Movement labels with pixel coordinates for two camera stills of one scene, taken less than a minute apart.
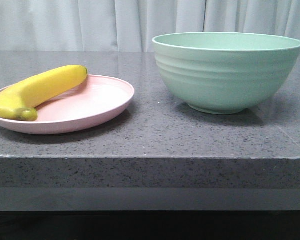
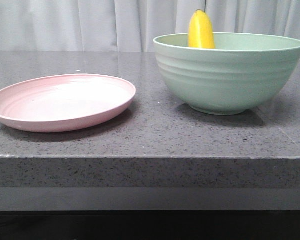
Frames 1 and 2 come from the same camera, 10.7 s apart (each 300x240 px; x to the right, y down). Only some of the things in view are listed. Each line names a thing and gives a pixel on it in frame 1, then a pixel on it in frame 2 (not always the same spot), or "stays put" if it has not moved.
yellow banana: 19,101 to 200,31
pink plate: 97,98 stays put
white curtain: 132,25 stays put
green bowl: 225,73 stays put
